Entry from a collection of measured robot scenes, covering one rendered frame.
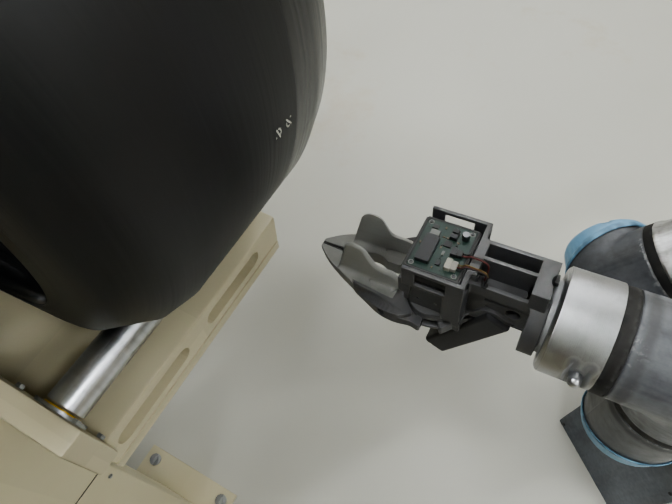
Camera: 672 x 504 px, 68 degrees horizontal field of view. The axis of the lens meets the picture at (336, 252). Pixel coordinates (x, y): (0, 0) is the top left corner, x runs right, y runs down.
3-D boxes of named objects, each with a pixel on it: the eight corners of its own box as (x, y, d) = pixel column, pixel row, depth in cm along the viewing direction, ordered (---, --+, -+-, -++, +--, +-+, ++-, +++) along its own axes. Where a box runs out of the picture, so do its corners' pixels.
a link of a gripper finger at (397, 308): (368, 254, 48) (455, 286, 45) (369, 265, 49) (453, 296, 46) (345, 293, 46) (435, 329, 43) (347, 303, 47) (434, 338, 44)
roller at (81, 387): (46, 410, 54) (81, 432, 54) (31, 402, 50) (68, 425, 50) (230, 189, 71) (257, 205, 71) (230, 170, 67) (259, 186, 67)
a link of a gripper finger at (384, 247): (333, 189, 48) (424, 219, 45) (339, 228, 53) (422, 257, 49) (317, 213, 46) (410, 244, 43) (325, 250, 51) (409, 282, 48)
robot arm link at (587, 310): (600, 318, 46) (574, 413, 41) (545, 298, 47) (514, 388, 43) (637, 261, 38) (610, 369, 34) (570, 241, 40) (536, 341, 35)
